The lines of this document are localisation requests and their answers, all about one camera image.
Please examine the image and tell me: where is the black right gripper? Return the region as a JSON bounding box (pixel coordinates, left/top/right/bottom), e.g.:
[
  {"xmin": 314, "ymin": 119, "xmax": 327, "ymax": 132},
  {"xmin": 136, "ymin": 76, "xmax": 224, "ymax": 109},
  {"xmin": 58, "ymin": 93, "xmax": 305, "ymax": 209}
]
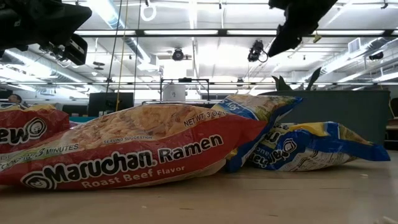
[{"xmin": 267, "ymin": 0, "xmax": 338, "ymax": 58}]

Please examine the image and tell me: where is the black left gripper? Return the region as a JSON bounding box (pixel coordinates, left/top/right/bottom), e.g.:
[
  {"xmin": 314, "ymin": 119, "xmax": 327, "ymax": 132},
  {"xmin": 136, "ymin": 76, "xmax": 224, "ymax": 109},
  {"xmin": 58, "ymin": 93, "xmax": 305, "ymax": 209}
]
[{"xmin": 0, "ymin": 0, "xmax": 93, "ymax": 51}]

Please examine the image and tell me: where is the blue Maruchan ramen pack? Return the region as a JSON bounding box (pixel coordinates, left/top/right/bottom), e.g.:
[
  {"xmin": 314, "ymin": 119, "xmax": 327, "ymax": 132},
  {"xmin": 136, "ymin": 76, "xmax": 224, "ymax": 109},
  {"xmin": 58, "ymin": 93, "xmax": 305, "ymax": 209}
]
[
  {"xmin": 248, "ymin": 121, "xmax": 391, "ymax": 172},
  {"xmin": 211, "ymin": 95, "xmax": 304, "ymax": 174}
]

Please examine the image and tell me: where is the red Maruchan ramen pack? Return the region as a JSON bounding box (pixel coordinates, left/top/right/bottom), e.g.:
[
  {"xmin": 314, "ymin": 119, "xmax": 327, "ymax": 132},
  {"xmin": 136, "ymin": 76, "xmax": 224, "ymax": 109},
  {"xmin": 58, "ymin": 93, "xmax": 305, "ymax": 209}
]
[{"xmin": 0, "ymin": 104, "xmax": 71, "ymax": 154}]

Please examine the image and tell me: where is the green leafy plant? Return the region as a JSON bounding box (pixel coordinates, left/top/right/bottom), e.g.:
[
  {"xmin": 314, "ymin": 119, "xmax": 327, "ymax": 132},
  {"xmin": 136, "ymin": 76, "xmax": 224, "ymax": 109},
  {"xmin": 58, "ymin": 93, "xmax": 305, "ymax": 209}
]
[{"xmin": 271, "ymin": 67, "xmax": 323, "ymax": 91}]

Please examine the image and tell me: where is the person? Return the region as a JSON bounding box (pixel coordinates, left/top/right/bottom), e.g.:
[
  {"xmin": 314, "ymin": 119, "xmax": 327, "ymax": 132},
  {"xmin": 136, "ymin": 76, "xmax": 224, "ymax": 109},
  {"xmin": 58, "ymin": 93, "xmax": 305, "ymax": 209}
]
[{"xmin": 7, "ymin": 93, "xmax": 23, "ymax": 105}]

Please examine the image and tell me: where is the overhead LED light bar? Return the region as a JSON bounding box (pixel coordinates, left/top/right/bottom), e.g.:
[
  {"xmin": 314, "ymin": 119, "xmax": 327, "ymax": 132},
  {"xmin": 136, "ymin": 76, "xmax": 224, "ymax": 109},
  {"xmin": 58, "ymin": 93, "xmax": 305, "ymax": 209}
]
[{"xmin": 74, "ymin": 29, "xmax": 398, "ymax": 37}]

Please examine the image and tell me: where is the black monitor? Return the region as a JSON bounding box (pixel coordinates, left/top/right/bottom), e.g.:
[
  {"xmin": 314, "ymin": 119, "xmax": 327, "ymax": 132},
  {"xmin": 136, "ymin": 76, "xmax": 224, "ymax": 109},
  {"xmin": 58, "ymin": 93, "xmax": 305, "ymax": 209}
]
[{"xmin": 88, "ymin": 91, "xmax": 134, "ymax": 118}]

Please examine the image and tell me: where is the round black ceiling fixture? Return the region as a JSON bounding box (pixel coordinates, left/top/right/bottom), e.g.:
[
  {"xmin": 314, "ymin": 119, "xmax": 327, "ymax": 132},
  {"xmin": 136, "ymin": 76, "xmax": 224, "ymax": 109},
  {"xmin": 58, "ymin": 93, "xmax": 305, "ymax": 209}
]
[{"xmin": 171, "ymin": 47, "xmax": 185, "ymax": 62}]

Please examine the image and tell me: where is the white box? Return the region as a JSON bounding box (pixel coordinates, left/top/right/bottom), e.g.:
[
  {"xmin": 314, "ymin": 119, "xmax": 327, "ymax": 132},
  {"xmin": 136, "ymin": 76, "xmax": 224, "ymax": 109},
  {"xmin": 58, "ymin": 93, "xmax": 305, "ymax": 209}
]
[{"xmin": 162, "ymin": 84, "xmax": 187, "ymax": 102}]

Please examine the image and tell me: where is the red roast beef ramen pack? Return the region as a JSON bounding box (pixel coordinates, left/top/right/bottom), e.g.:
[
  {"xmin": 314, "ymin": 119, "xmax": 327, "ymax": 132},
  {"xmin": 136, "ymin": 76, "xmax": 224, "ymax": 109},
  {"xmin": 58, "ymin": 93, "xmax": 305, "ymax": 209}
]
[{"xmin": 0, "ymin": 104, "xmax": 268, "ymax": 191}]

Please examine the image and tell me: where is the overhead black camera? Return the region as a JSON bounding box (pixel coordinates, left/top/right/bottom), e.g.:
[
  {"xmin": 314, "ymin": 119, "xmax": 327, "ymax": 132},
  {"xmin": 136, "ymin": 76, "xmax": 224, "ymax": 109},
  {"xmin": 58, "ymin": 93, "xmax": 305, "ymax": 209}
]
[{"xmin": 247, "ymin": 39, "xmax": 269, "ymax": 63}]

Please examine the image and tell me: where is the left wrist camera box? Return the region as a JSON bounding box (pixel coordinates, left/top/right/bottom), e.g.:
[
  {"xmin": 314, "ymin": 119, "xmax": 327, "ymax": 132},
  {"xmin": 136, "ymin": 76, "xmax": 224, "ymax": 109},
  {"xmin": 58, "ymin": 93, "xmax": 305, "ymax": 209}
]
[{"xmin": 63, "ymin": 33, "xmax": 88, "ymax": 66}]

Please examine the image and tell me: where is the black hanging cable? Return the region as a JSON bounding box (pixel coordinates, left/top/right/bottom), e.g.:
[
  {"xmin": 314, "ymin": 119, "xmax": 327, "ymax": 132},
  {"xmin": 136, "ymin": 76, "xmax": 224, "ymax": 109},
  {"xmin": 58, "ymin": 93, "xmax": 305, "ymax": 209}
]
[{"xmin": 104, "ymin": 0, "xmax": 124, "ymax": 94}]

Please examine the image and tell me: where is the white hanging ring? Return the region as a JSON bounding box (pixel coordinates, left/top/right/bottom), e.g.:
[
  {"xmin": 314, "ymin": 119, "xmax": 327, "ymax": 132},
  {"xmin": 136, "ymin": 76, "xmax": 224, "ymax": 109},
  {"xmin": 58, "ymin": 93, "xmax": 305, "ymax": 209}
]
[{"xmin": 139, "ymin": 0, "xmax": 157, "ymax": 22}]

